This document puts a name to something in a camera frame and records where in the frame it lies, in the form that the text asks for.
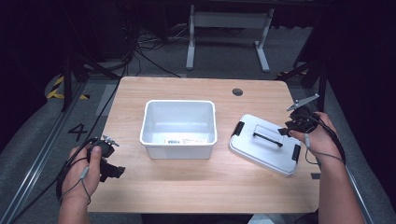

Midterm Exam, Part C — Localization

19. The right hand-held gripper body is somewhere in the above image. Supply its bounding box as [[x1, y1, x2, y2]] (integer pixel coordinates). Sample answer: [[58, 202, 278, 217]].
[[286, 93, 321, 134]]

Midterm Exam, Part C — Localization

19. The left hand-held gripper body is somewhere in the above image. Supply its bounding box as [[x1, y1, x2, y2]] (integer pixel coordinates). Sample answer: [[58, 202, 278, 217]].
[[87, 133, 120, 161]]

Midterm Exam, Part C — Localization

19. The white lid with black handle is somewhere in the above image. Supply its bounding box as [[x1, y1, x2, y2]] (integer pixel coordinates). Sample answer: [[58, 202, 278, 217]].
[[229, 113, 303, 177]]

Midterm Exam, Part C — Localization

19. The white plastic storage box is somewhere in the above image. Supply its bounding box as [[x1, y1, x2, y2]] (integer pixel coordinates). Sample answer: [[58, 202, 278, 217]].
[[139, 99, 219, 161]]

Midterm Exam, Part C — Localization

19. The person's left hand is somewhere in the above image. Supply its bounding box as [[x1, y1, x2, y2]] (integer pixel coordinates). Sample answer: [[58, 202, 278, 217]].
[[60, 145, 103, 203]]

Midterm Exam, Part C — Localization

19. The person's right hand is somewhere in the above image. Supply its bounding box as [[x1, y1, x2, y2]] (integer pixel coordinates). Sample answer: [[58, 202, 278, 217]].
[[287, 111, 344, 163]]

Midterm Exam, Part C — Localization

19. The black tripod stand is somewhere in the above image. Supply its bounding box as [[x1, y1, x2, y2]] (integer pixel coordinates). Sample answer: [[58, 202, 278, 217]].
[[59, 8, 121, 113], [276, 52, 330, 113]]

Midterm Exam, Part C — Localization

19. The yellow black hazard tape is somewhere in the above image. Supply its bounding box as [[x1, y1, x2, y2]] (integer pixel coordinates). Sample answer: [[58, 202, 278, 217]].
[[46, 76, 92, 101]]

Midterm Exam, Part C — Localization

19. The thin grey right wrist cable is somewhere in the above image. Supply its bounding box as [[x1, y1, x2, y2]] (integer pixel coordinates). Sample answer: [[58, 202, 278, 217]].
[[303, 132, 346, 166]]

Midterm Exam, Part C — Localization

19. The thin grey wrist cable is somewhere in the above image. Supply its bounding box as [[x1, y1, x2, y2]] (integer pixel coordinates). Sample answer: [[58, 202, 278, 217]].
[[59, 165, 92, 206], [303, 132, 346, 166]]

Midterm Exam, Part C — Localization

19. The thin grey left wrist cable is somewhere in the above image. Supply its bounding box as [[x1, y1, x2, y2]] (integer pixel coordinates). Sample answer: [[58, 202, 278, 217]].
[[59, 165, 92, 206]]

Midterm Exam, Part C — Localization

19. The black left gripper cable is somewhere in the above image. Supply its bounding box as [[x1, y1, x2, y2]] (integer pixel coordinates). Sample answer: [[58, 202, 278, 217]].
[[8, 61, 131, 224]]

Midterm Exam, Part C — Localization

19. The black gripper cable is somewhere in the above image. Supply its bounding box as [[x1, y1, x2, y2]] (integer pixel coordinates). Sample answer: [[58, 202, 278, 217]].
[[8, 61, 131, 224], [298, 113, 347, 165]]

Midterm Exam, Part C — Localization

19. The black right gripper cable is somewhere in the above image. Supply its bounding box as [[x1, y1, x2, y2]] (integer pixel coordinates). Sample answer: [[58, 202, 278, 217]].
[[298, 113, 347, 165]]

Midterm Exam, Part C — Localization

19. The aluminium floor rail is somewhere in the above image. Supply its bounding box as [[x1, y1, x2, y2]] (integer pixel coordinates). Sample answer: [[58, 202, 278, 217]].
[[344, 165, 375, 224], [0, 79, 90, 224]]

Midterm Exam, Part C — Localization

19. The bundle of black floor cables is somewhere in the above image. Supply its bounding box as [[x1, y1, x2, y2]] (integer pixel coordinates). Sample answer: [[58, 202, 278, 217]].
[[122, 18, 191, 79]]

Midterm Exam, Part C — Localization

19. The white metal desk frame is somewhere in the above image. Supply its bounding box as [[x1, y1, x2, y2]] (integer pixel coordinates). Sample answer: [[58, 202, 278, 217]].
[[185, 4, 276, 74]]

